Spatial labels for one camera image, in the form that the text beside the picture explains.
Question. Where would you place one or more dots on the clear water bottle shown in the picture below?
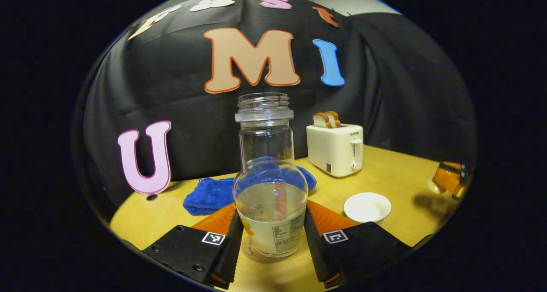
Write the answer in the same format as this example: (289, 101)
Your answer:
(271, 198)

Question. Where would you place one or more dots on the cream teacup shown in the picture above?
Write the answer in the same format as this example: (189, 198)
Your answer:
(367, 207)

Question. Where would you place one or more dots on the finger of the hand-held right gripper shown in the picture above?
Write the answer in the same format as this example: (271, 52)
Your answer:
(448, 178)

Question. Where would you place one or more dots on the cream toaster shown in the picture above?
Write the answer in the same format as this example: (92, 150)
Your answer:
(335, 151)

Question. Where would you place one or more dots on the toast slice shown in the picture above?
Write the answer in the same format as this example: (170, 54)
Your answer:
(335, 118)
(320, 121)

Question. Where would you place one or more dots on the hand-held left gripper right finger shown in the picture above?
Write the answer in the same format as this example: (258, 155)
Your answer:
(314, 249)

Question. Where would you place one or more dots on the black backdrop cloth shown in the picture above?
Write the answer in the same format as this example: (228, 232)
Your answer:
(192, 112)

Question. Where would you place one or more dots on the blue towel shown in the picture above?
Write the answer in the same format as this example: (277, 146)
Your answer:
(205, 196)

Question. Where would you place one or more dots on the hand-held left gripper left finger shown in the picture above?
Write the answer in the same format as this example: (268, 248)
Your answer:
(230, 249)

